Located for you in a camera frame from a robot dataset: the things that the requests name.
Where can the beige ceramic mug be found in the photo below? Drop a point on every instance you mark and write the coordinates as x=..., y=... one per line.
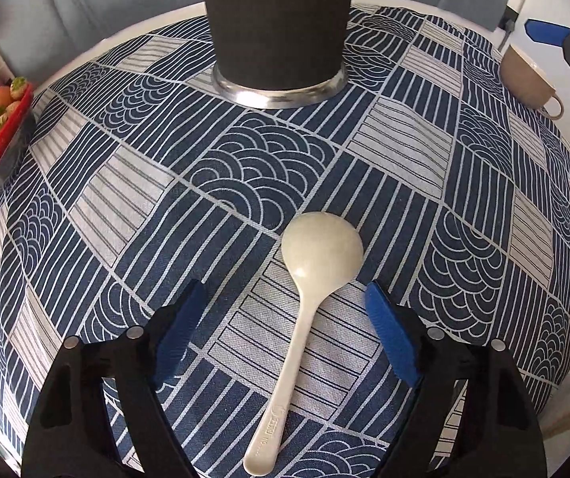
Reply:
x=528, y=83

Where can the black cylindrical utensil holder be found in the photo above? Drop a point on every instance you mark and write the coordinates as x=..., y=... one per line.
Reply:
x=278, y=54

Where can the red fruit basket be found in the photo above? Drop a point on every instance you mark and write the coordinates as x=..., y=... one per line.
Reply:
x=17, y=124

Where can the large white plastic spoon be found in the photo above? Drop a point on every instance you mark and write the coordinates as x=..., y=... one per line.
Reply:
x=322, y=253

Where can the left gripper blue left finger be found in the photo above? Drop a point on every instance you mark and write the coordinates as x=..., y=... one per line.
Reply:
x=142, y=359

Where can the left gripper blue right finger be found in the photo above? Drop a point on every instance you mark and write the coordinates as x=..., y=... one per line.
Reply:
x=430, y=365

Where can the blue patterned tablecloth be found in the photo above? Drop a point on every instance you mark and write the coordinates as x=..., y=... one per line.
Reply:
x=139, y=178

